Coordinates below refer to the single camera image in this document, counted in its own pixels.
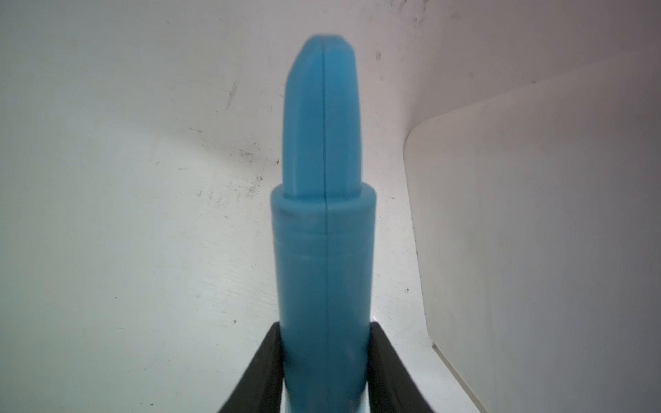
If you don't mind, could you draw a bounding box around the blue toy microphone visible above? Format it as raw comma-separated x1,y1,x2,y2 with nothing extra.
271,35,376,412

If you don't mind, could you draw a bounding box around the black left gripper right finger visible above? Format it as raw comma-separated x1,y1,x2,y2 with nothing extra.
367,322,434,413

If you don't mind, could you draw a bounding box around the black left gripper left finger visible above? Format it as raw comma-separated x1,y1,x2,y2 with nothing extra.
219,323,284,413

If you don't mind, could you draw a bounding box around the white plastic drawer cabinet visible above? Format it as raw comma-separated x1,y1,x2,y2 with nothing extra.
405,43,660,412

